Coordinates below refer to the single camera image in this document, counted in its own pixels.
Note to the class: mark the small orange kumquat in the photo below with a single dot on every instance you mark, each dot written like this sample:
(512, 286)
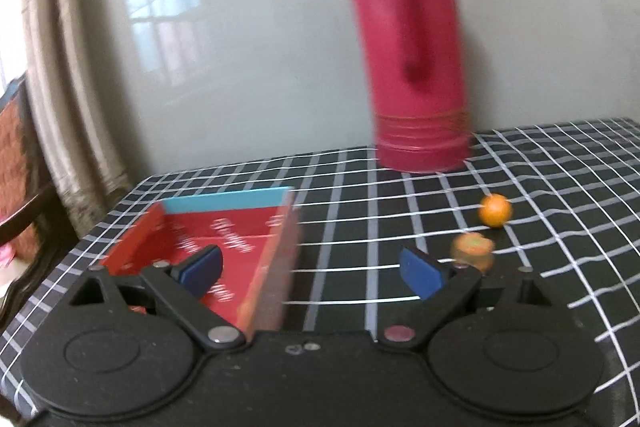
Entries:
(495, 210)

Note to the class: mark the colourful cardboard box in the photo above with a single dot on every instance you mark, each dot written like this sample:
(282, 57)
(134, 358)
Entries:
(240, 227)

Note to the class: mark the red thermos flask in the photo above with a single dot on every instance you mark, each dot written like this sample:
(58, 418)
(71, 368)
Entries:
(410, 57)

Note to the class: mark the brown carrot chunk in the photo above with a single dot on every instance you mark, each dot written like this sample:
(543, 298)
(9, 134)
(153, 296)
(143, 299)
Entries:
(472, 249)

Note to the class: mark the beige curtain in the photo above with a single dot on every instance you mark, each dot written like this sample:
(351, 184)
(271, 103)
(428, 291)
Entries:
(65, 82)

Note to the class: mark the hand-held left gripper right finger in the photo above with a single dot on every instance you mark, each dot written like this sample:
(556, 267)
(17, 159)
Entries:
(420, 274)

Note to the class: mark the dark wooden upholstered chair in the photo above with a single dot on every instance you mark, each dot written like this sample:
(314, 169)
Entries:
(20, 167)

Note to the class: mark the pink cloth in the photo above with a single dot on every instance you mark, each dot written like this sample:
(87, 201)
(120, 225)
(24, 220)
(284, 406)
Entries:
(4, 256)

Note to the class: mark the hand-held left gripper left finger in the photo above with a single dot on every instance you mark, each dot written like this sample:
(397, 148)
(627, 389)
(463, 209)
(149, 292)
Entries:
(202, 268)

